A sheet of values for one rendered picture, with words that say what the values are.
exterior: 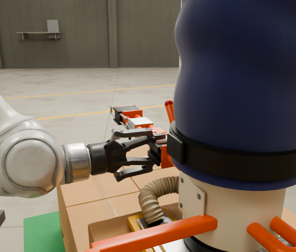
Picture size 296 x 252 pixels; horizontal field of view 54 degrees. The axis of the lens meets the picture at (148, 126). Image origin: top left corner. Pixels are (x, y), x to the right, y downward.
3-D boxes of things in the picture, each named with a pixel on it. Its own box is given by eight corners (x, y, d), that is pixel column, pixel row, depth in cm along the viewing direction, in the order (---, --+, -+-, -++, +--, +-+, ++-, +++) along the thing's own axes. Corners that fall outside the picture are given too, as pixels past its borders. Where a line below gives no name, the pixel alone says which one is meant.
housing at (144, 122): (154, 135, 92) (154, 122, 91) (134, 138, 90) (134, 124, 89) (146, 129, 99) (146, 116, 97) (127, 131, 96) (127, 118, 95)
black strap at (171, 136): (346, 165, 43) (352, 140, 42) (214, 197, 35) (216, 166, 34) (245, 123, 63) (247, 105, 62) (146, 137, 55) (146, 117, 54)
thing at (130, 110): (142, 123, 104) (142, 109, 102) (122, 125, 101) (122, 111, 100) (135, 117, 111) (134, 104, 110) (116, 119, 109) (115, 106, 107)
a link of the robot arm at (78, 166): (62, 173, 72) (86, 169, 74) (67, 191, 64) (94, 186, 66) (58, 139, 69) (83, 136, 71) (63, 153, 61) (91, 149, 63)
